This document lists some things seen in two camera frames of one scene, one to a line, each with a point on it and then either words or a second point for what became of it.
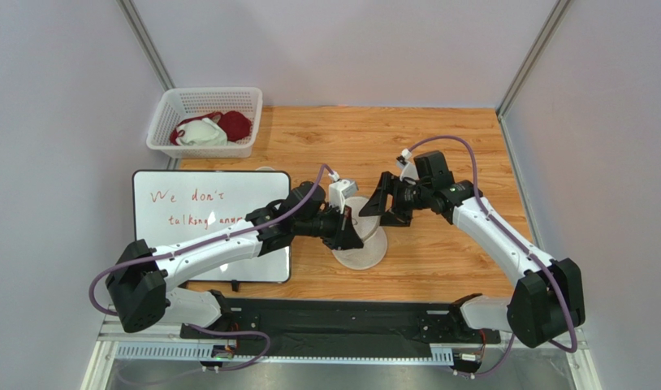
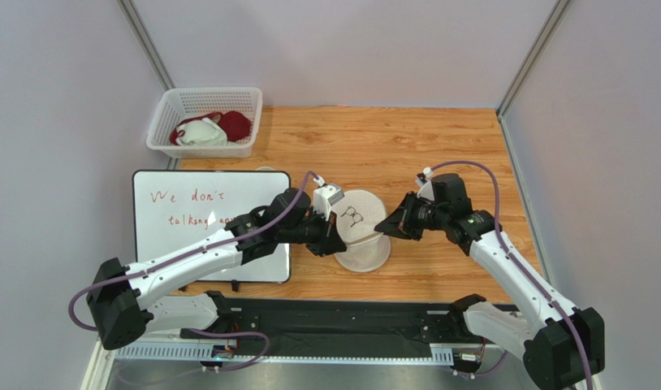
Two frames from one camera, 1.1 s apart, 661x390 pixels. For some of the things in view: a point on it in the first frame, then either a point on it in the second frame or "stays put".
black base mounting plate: x=342 y=322 stays put
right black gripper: x=392 y=197 -> x=408 y=216
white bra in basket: x=200 y=132 stays put
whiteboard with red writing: x=172 y=207 stays put
